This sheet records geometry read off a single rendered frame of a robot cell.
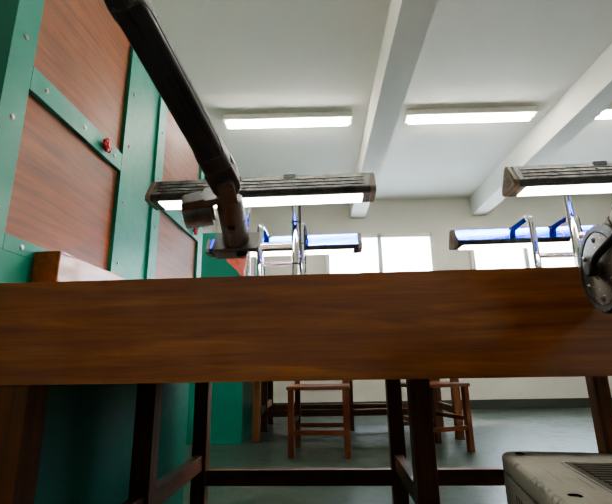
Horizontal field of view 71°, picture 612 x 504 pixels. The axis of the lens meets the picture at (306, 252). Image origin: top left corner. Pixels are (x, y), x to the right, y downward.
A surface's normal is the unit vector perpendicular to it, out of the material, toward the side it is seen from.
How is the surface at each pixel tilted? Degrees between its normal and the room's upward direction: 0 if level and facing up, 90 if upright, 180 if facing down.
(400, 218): 90
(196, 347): 90
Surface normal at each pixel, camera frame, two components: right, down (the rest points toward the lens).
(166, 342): -0.06, -0.25
